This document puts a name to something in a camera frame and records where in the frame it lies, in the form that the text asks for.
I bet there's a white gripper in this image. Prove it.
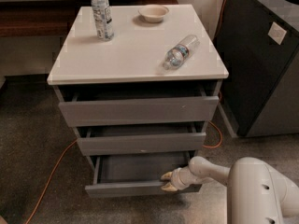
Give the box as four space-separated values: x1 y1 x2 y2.
161 167 199 192

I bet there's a grey bottom drawer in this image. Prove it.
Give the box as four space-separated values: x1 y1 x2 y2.
85 151 190 198

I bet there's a grey drawer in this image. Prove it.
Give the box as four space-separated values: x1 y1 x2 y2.
78 122 206 156
85 151 190 198
59 82 218 127

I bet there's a clear water bottle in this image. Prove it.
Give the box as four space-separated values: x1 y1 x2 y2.
91 0 114 41
163 35 200 70

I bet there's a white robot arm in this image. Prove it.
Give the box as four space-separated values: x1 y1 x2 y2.
161 156 299 224

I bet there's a white-topped grey drawer cabinet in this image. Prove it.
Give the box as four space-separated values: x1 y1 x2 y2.
46 4 230 173

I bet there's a grey middle drawer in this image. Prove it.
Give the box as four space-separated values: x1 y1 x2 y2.
78 122 206 156

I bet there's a grey top drawer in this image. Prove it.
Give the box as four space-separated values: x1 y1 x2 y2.
59 82 218 127

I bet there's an upright clear water bottle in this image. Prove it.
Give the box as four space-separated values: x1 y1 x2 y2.
91 0 114 41

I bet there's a beige paper bowl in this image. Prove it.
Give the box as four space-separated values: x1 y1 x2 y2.
138 5 169 23

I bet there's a dark grey bin cabinet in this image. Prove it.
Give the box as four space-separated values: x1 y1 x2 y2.
214 0 299 137

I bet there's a white label on cabinet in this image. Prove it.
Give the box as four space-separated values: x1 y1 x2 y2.
268 21 287 45

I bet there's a dark wooden bench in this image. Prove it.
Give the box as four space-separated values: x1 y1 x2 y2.
0 0 179 38

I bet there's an orange extension cable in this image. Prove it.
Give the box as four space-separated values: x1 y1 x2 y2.
23 0 240 224

